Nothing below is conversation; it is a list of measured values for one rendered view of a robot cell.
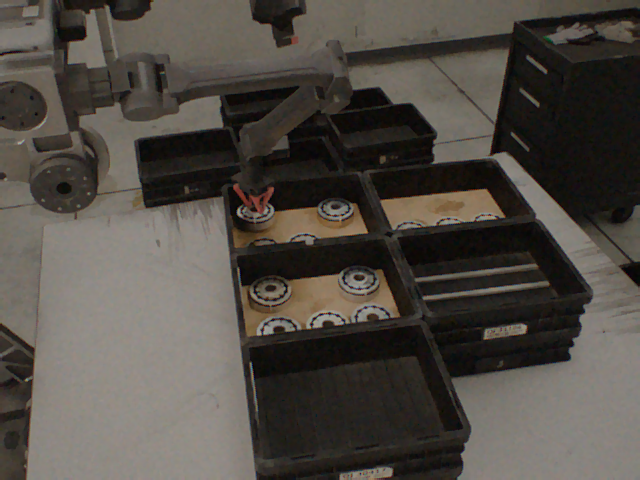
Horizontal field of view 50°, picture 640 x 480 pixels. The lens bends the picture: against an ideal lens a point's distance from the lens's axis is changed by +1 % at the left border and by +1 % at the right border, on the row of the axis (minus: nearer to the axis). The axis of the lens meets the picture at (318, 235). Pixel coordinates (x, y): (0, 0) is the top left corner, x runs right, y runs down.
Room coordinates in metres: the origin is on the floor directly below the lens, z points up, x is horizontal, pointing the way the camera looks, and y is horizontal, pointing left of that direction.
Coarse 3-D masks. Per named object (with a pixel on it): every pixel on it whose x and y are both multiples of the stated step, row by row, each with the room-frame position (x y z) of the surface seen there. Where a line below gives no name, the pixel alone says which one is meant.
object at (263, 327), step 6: (270, 318) 1.11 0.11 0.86; (276, 318) 1.11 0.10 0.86; (282, 318) 1.11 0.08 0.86; (288, 318) 1.11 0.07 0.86; (264, 324) 1.09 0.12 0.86; (270, 324) 1.09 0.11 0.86; (288, 324) 1.09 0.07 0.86; (294, 324) 1.09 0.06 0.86; (258, 330) 1.07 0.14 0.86; (264, 330) 1.07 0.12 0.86; (294, 330) 1.07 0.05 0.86
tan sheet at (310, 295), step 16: (304, 288) 1.24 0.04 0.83; (320, 288) 1.24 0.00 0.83; (336, 288) 1.24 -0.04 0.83; (384, 288) 1.24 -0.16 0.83; (304, 304) 1.19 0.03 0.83; (320, 304) 1.19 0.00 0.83; (336, 304) 1.19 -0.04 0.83; (352, 304) 1.19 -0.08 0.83; (384, 304) 1.19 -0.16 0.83; (256, 320) 1.13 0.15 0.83; (304, 320) 1.13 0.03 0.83
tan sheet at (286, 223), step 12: (276, 216) 1.55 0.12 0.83; (288, 216) 1.55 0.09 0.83; (300, 216) 1.55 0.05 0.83; (312, 216) 1.55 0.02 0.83; (360, 216) 1.55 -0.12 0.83; (240, 228) 1.49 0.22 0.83; (276, 228) 1.49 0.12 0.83; (288, 228) 1.49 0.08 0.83; (300, 228) 1.49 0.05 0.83; (312, 228) 1.49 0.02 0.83; (324, 228) 1.49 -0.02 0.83; (336, 228) 1.49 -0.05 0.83; (348, 228) 1.49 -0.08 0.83; (360, 228) 1.49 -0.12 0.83; (240, 240) 1.44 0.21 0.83
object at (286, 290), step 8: (256, 280) 1.24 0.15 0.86; (264, 280) 1.24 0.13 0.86; (272, 280) 1.24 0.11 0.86; (280, 280) 1.24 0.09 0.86; (256, 288) 1.21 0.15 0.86; (288, 288) 1.21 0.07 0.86; (256, 296) 1.18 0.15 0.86; (264, 296) 1.18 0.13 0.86; (272, 296) 1.18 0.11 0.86; (280, 296) 1.18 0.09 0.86; (288, 296) 1.18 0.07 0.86; (264, 304) 1.16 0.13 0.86; (272, 304) 1.16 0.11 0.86
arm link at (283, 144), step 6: (282, 138) 1.51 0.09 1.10; (276, 144) 1.50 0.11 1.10; (282, 144) 1.50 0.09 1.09; (288, 144) 1.50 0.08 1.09; (276, 150) 1.49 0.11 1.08; (282, 150) 1.50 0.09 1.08; (288, 150) 1.51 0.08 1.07; (252, 156) 1.42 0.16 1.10; (258, 156) 1.43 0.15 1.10; (270, 156) 1.49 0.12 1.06; (276, 156) 1.50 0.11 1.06; (282, 156) 1.51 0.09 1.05; (288, 156) 1.52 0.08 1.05; (252, 162) 1.45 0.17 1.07
